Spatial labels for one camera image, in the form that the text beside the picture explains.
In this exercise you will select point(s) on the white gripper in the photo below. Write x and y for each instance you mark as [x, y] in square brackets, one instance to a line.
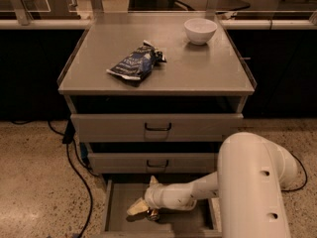
[158, 196]

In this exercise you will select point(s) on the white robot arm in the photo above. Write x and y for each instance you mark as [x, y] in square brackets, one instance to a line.
[251, 172]

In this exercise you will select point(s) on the grey middle drawer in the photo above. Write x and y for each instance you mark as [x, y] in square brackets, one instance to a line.
[153, 163]

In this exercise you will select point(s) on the grey drawer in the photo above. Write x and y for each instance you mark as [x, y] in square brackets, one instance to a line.
[97, 128]
[123, 191]
[153, 163]

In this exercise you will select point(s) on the grey bottom drawer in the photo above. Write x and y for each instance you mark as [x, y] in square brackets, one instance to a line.
[123, 191]

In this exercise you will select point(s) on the grey top drawer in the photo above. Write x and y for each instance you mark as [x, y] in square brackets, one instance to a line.
[97, 128]

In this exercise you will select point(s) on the grey drawer cabinet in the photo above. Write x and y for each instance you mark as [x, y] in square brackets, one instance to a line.
[207, 79]

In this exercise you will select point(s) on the black power adapter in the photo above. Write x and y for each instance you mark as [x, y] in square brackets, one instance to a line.
[69, 132]

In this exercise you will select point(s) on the blue chip bag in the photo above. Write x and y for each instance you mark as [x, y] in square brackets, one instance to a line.
[139, 63]

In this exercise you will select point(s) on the white ceramic bowl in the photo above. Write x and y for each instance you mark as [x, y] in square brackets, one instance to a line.
[199, 31]

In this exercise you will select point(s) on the black office chair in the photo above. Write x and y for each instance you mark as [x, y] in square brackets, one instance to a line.
[218, 5]

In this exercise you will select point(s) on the white horizontal rail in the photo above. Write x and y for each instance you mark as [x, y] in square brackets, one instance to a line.
[227, 24]

